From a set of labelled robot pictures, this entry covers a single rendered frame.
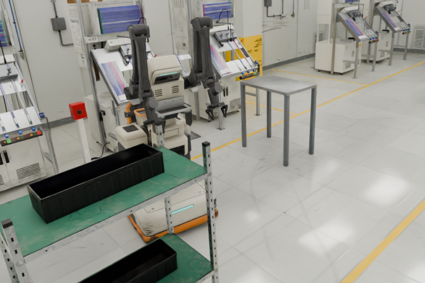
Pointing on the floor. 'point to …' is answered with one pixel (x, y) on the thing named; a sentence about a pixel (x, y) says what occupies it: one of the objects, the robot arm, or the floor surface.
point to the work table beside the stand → (291, 85)
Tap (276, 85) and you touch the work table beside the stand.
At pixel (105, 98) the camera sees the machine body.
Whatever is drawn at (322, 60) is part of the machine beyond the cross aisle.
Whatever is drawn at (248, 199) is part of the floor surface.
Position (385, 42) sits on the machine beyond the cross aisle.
